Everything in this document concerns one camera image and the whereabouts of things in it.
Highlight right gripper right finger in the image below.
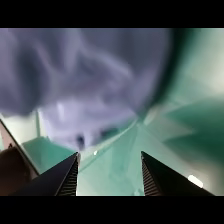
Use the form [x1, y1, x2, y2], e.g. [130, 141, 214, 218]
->
[140, 150, 214, 197]

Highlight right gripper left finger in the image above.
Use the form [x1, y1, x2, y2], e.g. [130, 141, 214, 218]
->
[12, 151, 81, 197]

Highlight lavender garment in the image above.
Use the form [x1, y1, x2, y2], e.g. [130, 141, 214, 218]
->
[0, 28, 174, 151]

